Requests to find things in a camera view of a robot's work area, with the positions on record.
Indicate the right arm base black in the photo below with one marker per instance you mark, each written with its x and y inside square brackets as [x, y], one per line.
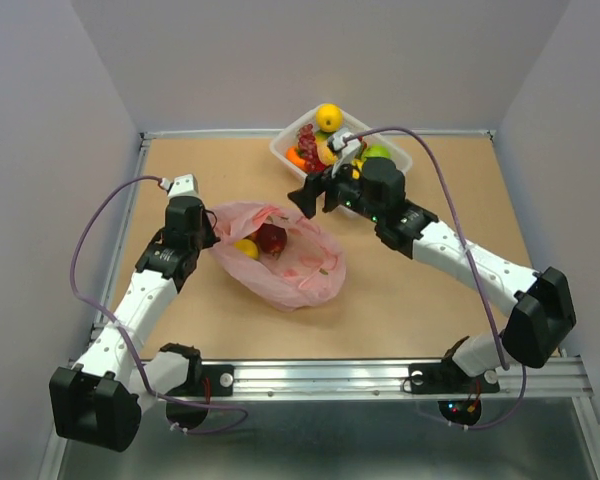
[446, 377]

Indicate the dark red apple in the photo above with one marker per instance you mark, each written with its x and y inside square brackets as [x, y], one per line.
[271, 239]

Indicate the purple grape bunch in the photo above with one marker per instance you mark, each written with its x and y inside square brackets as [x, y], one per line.
[306, 147]

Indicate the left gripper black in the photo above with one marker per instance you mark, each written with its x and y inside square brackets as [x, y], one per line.
[210, 236]

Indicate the pink plastic bag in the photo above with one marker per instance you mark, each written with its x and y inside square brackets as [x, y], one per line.
[309, 271]

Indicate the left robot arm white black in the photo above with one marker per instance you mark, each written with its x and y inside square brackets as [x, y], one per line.
[101, 399]

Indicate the yellow round fruit in bag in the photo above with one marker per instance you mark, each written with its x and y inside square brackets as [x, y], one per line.
[248, 247]

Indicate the white plastic basket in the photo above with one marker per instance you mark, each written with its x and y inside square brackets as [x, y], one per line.
[287, 138]

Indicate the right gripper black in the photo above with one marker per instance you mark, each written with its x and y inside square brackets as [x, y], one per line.
[307, 196]

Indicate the orange tangerine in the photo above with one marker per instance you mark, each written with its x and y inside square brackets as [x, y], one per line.
[296, 159]

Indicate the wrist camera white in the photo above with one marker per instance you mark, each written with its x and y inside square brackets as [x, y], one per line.
[344, 145]
[181, 186]

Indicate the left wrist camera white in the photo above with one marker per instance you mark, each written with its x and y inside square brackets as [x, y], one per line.
[181, 186]

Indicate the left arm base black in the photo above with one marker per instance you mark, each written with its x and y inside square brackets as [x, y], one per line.
[205, 385]

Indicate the green yellow mango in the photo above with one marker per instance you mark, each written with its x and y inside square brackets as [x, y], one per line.
[321, 136]

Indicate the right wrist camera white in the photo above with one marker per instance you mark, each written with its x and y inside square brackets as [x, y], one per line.
[344, 145]

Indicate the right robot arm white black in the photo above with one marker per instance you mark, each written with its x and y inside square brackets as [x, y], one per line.
[538, 305]

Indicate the yellow round fruit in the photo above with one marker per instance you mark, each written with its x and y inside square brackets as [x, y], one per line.
[248, 247]
[329, 118]

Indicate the aluminium front rail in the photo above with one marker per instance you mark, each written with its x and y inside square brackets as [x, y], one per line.
[361, 380]

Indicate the large green apple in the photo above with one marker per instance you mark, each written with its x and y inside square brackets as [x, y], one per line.
[376, 151]

